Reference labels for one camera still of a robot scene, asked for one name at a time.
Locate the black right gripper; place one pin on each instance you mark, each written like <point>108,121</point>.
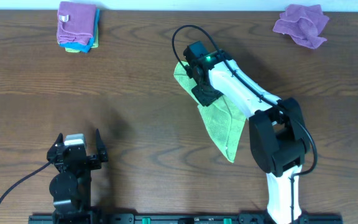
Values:
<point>206,94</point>

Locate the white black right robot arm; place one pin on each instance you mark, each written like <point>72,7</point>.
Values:
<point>279,139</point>

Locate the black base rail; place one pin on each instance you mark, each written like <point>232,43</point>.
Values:
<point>242,218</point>

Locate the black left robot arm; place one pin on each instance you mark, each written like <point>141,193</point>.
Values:
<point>71,187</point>

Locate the folded blue cloth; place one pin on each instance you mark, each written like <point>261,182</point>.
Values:
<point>96,26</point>

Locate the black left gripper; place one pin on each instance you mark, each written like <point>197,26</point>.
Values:
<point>76,156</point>

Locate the light green cloth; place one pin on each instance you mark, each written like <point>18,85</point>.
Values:
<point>224,123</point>

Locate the folded purple cloth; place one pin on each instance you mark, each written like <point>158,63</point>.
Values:
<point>75,22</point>

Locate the folded yellow-green cloth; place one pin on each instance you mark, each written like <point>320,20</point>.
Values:
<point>75,47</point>

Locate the crumpled purple cloth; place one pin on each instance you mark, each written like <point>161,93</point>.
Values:
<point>303,24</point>

